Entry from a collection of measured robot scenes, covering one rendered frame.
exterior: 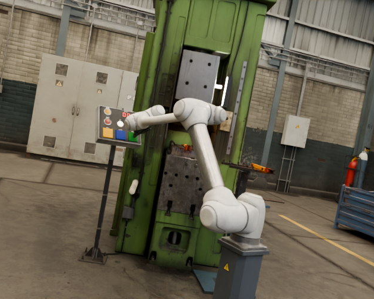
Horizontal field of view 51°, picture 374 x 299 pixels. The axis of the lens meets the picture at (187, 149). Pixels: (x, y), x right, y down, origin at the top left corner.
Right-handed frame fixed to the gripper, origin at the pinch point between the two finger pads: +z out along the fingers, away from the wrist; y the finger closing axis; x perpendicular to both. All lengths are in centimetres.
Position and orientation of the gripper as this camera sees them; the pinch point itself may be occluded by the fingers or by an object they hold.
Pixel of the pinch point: (135, 134)
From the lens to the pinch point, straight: 298.9
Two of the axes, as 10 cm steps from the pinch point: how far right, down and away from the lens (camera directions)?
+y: 8.6, 1.3, 4.9
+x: -0.8, -9.2, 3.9
